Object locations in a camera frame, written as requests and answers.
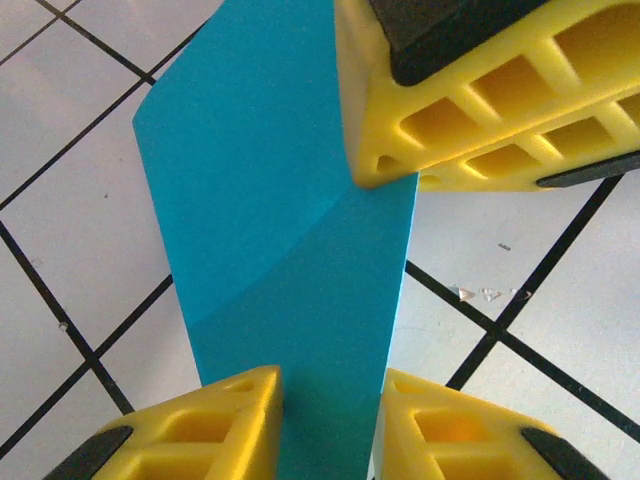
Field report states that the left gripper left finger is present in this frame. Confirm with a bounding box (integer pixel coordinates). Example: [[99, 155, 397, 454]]
[[42, 364, 285, 480]]

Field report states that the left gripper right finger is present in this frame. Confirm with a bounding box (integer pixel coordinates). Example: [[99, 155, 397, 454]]
[[373, 367, 612, 480]]

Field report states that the blue square paper sheet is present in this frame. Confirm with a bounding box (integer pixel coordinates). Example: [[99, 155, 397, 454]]
[[132, 0, 419, 480]]

